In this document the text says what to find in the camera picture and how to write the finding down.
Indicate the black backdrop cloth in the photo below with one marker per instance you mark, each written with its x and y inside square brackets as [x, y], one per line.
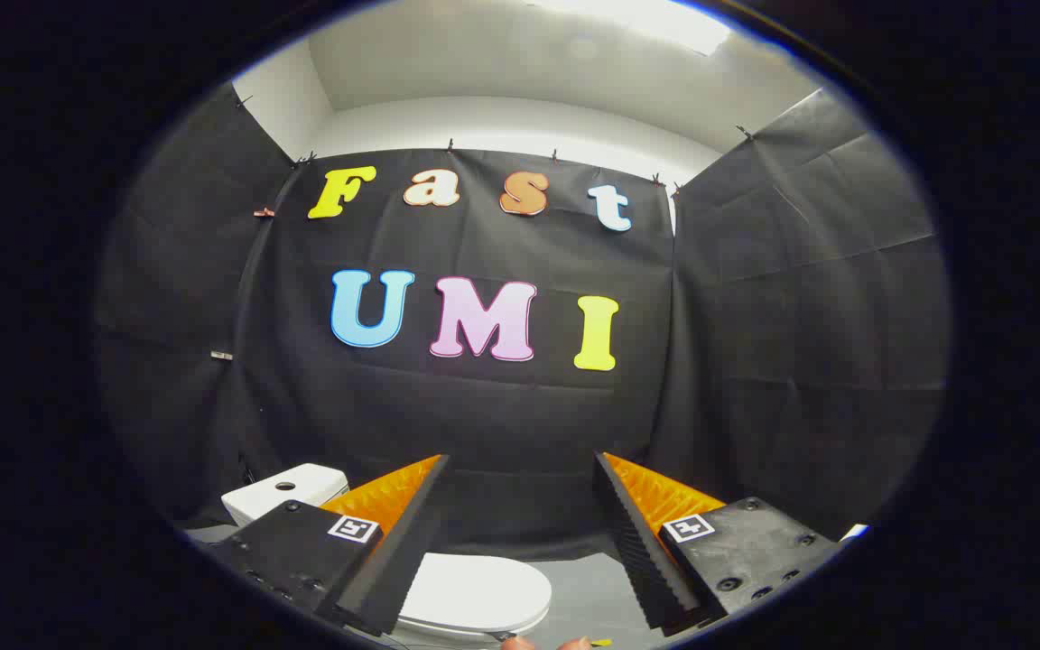
[484, 424]

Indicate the white toilet tank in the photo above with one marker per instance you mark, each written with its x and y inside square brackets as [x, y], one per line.
[258, 498]

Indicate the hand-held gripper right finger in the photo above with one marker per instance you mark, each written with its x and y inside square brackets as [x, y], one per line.
[646, 560]

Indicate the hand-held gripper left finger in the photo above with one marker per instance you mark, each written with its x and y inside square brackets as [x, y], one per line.
[394, 560]

